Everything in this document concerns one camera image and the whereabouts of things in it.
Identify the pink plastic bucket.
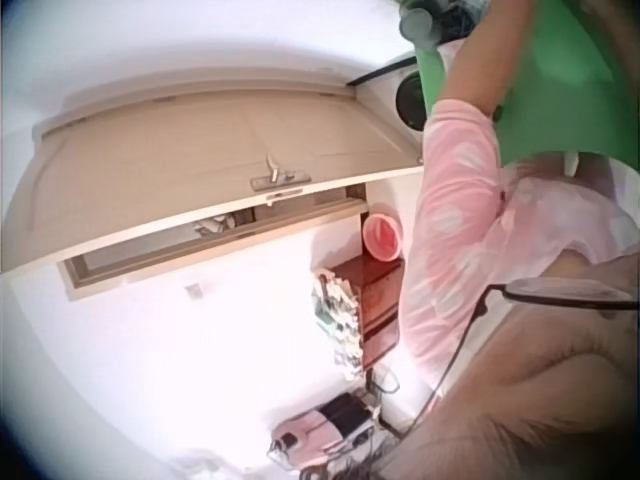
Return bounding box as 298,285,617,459
361,201,405,263

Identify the red-brown wooden cabinet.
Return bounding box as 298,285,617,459
312,256,406,374

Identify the row of white green packets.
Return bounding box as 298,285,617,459
312,269,365,372

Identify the white washing machine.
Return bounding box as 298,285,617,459
355,52,434,162

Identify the beige door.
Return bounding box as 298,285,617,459
0,67,426,275

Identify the pink and black bag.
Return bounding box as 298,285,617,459
271,391,377,454

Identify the grey round pipe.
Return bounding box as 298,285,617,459
398,4,444,52

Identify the green plastic tub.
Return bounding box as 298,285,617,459
413,0,617,169

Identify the metal door handle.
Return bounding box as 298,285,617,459
249,154,313,193

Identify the beige door frame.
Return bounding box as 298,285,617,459
58,182,369,304

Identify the black hose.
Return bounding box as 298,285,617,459
348,54,419,87

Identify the dark cable bundle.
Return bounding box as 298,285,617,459
439,0,484,39

